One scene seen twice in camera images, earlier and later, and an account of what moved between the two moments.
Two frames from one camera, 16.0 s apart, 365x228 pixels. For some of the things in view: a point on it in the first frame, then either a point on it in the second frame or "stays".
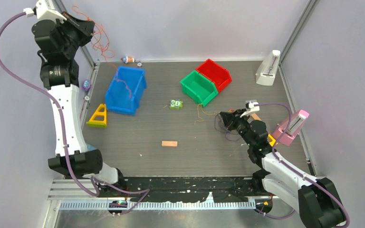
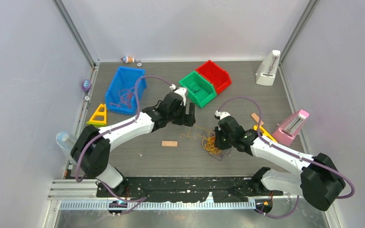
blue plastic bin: [124, 95] stays
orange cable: [110, 51] -> [126, 96]
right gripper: [231, 119] -> [220, 145]
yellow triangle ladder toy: [96, 123] stays
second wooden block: [255, 117] stays
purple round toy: [86, 85] stays
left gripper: [76, 24] -> [187, 120]
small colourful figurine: [128, 59] stays
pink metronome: [297, 121] stays
